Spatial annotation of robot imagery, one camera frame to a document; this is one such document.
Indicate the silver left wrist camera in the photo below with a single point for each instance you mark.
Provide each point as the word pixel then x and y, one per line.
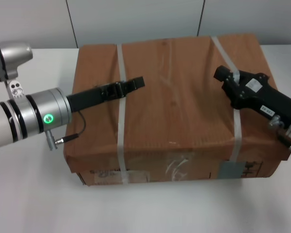
pixel 11 58

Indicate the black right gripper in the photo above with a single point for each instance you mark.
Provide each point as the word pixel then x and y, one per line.
pixel 259 94

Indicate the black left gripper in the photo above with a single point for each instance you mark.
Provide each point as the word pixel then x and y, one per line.
pixel 92 98

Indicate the silver camera mount bracket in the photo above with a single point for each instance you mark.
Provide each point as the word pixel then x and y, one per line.
pixel 15 89

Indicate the brown cardboard box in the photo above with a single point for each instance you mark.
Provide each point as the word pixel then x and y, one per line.
pixel 179 106

